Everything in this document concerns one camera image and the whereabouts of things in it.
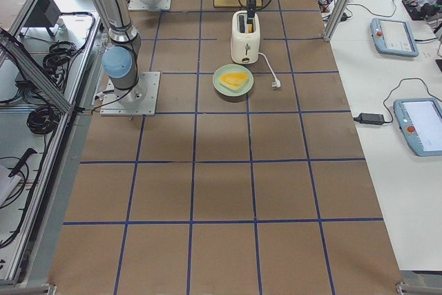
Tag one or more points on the light green plate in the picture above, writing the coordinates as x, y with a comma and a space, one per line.
232, 68

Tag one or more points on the far blue teach pendant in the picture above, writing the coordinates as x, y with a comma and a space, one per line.
393, 37

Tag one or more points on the white two-slot toaster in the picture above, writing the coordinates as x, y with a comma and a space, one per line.
244, 45

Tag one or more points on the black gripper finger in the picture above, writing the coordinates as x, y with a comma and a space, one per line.
249, 8
253, 8

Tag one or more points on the black power adapter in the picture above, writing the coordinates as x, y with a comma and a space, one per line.
370, 118

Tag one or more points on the triangular bread on plate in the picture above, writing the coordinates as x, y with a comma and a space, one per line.
234, 81

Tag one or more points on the near blue teach pendant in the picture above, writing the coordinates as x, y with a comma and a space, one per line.
420, 122

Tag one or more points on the blue teach pendant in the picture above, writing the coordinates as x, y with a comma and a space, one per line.
393, 37
420, 122

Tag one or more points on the aluminium frame post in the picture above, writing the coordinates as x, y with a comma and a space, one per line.
340, 1

